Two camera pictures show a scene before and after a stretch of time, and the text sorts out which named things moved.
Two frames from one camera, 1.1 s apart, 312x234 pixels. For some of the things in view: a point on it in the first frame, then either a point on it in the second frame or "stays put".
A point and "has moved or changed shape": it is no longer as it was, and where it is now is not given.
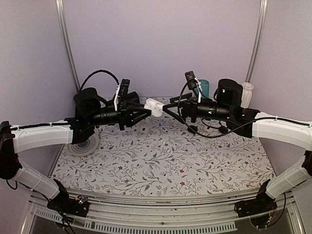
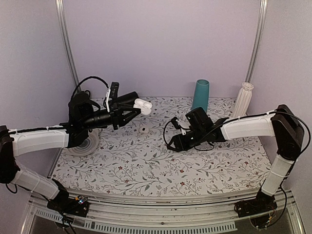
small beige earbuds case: [144, 129] stays put
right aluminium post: [259, 34] stays put
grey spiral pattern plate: [85, 147] stays put
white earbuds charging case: [155, 107] has moved or changed shape
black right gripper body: [192, 102] to [185, 145]
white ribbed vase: [246, 94] stays put
